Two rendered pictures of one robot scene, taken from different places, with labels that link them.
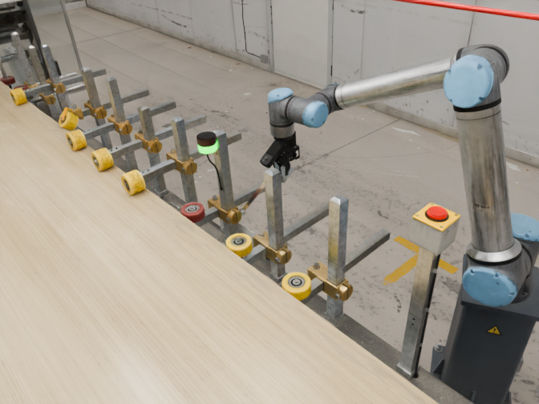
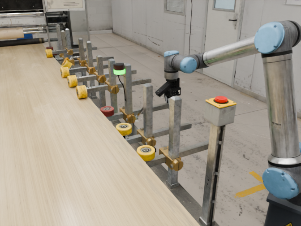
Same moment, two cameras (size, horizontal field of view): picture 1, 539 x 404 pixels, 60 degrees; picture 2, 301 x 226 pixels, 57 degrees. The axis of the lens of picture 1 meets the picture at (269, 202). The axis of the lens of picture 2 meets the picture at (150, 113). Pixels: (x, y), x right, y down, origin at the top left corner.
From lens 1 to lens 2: 0.40 m
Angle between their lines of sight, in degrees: 15
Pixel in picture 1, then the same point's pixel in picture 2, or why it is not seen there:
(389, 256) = (242, 181)
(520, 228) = not seen: outside the picture
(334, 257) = (171, 138)
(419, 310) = (210, 172)
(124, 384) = (22, 177)
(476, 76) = (273, 32)
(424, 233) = (211, 111)
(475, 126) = (272, 66)
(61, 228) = (35, 107)
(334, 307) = (171, 175)
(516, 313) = not seen: outside the picture
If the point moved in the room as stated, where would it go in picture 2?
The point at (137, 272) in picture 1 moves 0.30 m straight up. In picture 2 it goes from (61, 131) to (51, 72)
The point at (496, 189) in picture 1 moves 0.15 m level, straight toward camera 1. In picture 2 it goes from (286, 112) to (271, 124)
